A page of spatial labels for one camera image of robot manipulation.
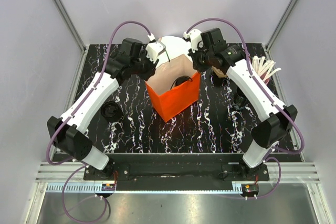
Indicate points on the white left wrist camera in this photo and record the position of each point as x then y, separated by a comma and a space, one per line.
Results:
154, 48

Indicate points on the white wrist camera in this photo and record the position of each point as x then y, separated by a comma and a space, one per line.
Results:
194, 37
154, 48

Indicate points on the white folded towel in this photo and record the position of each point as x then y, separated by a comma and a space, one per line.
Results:
174, 47

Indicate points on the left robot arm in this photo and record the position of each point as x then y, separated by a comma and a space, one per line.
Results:
68, 132

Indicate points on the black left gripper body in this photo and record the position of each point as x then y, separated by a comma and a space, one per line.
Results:
144, 66

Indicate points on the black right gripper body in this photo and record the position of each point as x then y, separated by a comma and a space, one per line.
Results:
201, 59

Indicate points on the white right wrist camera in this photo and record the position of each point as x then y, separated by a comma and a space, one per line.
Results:
194, 37

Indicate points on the orange paper bag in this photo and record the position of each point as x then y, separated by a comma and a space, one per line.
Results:
174, 87

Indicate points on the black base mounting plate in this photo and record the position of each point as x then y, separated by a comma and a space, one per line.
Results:
177, 172

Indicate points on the white wooden stir sticks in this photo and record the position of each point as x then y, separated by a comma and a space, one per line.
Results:
264, 68

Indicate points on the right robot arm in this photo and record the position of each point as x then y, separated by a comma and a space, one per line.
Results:
209, 49

